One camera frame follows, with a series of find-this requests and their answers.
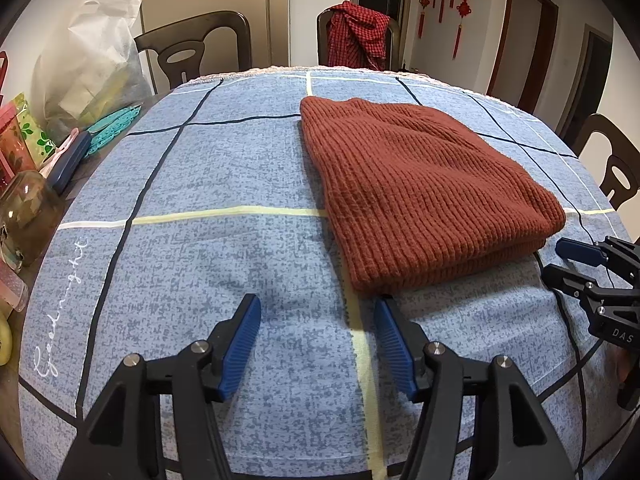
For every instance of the pink case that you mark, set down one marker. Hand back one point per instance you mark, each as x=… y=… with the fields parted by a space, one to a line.
x=55 y=157

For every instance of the dark metal door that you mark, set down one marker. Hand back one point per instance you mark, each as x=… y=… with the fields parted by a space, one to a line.
x=390 y=5

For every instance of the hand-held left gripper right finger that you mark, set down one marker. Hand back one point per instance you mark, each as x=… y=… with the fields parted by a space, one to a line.
x=395 y=345

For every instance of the person's right hand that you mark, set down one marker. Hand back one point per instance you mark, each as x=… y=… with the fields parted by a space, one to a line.
x=625 y=365

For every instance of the teal lace mat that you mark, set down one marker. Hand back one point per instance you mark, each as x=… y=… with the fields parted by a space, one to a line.
x=112 y=125

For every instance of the blue glasses case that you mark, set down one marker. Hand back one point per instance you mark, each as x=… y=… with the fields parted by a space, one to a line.
x=70 y=165

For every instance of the red gift bag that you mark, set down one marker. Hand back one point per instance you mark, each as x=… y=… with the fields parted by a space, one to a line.
x=3 y=80

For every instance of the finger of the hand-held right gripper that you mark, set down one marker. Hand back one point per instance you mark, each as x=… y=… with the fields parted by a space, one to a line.
x=567 y=280
x=577 y=251

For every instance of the yellow green fruit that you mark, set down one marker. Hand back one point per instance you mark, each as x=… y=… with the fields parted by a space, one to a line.
x=5 y=340

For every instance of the rust knit sweater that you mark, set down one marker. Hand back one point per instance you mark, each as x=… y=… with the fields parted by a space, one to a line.
x=425 y=185

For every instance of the blue checked tablecloth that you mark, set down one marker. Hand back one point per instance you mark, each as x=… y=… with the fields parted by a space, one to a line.
x=225 y=270

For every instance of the glass jar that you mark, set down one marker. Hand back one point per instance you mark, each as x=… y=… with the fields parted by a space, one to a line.
x=30 y=215

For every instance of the red plaid shirt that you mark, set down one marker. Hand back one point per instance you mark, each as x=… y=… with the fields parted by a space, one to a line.
x=357 y=30

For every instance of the green floral packet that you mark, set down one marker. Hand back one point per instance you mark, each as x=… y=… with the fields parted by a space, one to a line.
x=35 y=130

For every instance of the pink clear box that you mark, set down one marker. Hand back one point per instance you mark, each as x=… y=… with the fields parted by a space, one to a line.
x=12 y=285

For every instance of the brown door frame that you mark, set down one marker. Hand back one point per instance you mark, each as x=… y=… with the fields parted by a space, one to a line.
x=547 y=55
x=595 y=80

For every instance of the white plastic bag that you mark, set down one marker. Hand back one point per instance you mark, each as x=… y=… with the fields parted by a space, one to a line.
x=85 y=50

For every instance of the dark wooden chair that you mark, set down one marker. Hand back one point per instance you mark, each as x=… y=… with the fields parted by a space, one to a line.
x=597 y=130
x=235 y=30
x=322 y=35

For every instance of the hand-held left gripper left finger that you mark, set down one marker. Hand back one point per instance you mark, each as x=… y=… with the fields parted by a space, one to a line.
x=242 y=345

